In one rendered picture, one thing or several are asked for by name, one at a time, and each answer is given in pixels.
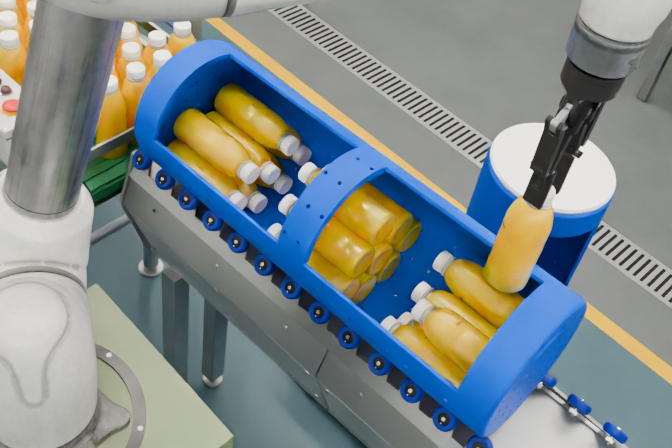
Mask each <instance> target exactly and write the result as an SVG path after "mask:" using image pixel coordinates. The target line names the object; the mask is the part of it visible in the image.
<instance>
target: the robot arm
mask: <svg viewBox="0 0 672 448"><path fill-rule="evenodd" d="M322 1H329V0H36V6H35V11H34V17H33V23H32V28H31V34H30V40H29V45H28V51H27V57H26V62H25V68H24V74H23V79H22V85H21V91H20V96H19V102H18V108H17V113H16V119H15V125H14V130H13V136H12V142H11V147H10V153H9V159H8V164H7V169H5V170H3V171H1V172H0V448H97V447H98V446H99V445H100V444H101V443H103V442H104V441H105V440H106V439H108V438H109V437H110V436H112V435H114V434H116V433H118V432H120V431H123V430H124V429H126V428H127V427H128V426H129V424H130V413H129V411H128V410H127V409H125V408H124V407H122V406H120V405H118V404H116V403H114V402H113V401H111V400H110V399H109V398H108V397H107V396H106V395H105V394H104V393H103V392H102V391H101V390H100V389H99V388H98V370H97V357H96V350H95V344H94V335H93V330H92V324H91V318H90V312H89V307H88V301H87V291H86V288H87V271H86V266H87V264H88V259H89V247H90V238H91V230H92V223H93V217H94V204H93V200H92V197H91V195H90V193H89V191H88V190H87V189H86V187H85V186H84V185H83V184H82V183H83V179H84V176H85V172H86V168H87V164H88V160H89V156H90V152H91V149H92V145H93V141H94V137H95V133H96V129H97V126H98V122H99V118H100V114H101V110H102V106H103V103H104V99H105V95H106V91H107V87H108V83H109V79H110V76H111V72H112V68H113V64H114V60H115V56H116V53H117V49H118V45H119V41H120V37H121V33H122V30H123V26H124V22H125V21H137V22H186V21H193V20H201V19H211V18H221V17H234V16H239V15H244V14H249V13H254V12H259V11H264V10H269V9H275V8H282V7H288V6H294V5H300V4H308V3H315V2H322ZM671 9H672V0H582V1H581V5H580V8H579V10H578V12H577V14H576V17H575V22H574V24H573V27H572V29H571V32H570V34H569V37H568V40H567V42H566V53H567V58H566V60H565V63H564V65H563V68H562V71H561V74H560V79H561V82H562V84H563V86H564V88H565V90H566V92H567V93H565V94H564V95H563V97H562V99H561V101H560V103H559V109H558V111H557V113H556V115H555V117H554V116H552V115H548V116H547V117H546V119H545V123H544V130H543V132H542V135H541V138H540V140H539V143H538V146H537V148H536V151H535V154H534V157H533V159H532V161H531V164H530V167H529V168H530V169H531V170H533V173H532V176H531V178H530V180H529V183H528V185H527V188H526V190H525V192H524V195H523V197H522V198H523V199H524V200H525V201H527V202H528V203H530V204H531V205H533V206H534V207H536V208H537V209H539V210H540V209H541V208H542V207H543V205H544V202H545V200H546V198H547V196H548V193H549V191H550V189H551V187H552V185H553V186H554V188H555V190H556V195H557V194H558V193H560V191H561V189H562V186H563V184H564V182H565V180H566V177H567V175H568V173H569V170H570V168H571V166H572V164H573V161H574V159H575V157H577V158H578V159H579V158H580V157H581V156H582V155H583V152H582V151H580V150H579V148H580V146H582V147H583V146H584V145H586V143H587V140H588V138H589V136H590V134H591V132H592V130H593V127H594V125H595V123H596V121H597V119H598V117H599V115H600V113H601V111H602V109H603V107H604V104H605V102H607V101H610V100H612V99H614V98H615V97H616V96H617V95H618V93H619V91H620V89H621V87H622V85H623V82H624V80H625V78H626V77H627V76H628V75H629V74H631V73H632V72H633V71H634V70H635V69H637V66H638V64H639V62H640V60H641V58H642V57H643V54H644V52H645V50H646V47H647V46H648V44H649V43H650V41H651V39H652V35H653V33H654V31H655V30H656V28H657V27H658V26H659V24H660V23H661V22H662V21H663V20H664V19H665V18H666V17H667V16H668V14H669V12H670V11H671ZM573 155H574V156H575V157H574V156H573Z"/></svg>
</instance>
